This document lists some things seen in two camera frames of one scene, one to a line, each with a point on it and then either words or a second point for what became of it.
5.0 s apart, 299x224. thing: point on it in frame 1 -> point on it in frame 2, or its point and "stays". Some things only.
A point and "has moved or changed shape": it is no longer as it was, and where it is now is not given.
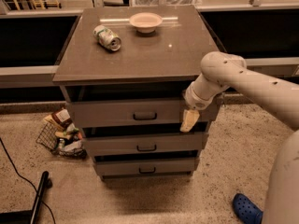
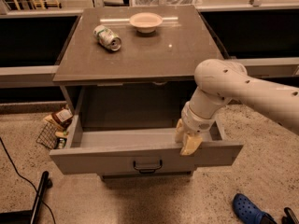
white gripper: [196, 103] -> [196, 122]
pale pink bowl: [146, 22] stays
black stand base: [27, 217] stays
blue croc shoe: [246, 210] stays
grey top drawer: [156, 114] has moved or changed shape
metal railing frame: [45, 77] stays
